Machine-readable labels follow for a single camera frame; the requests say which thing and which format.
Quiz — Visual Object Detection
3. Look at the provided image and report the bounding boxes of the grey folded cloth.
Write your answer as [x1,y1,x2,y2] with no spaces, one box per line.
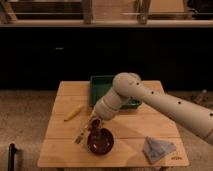
[143,137,176,164]

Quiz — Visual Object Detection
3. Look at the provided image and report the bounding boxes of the wooden table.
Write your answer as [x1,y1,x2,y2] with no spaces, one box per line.
[38,81,189,168]

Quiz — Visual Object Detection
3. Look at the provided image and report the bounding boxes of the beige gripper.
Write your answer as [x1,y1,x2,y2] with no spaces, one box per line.
[93,88,129,121]

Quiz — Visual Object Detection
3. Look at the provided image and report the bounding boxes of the wooden shelf frame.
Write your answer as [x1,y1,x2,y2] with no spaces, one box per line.
[0,0,213,28]

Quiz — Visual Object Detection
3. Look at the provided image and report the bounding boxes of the green rectangular tray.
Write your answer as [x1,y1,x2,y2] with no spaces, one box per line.
[89,75,141,109]

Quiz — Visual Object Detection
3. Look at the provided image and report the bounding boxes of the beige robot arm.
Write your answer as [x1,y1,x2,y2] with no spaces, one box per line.
[93,72,213,145]

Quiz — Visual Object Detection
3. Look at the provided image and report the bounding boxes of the dark purple grapes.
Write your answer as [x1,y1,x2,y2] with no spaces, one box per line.
[88,119,101,132]

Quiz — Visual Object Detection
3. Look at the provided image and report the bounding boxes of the black chair back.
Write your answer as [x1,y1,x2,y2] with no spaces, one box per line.
[8,143,17,171]

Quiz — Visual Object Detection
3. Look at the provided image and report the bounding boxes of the dark purple bowl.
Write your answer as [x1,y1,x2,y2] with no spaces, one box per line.
[87,128,114,155]

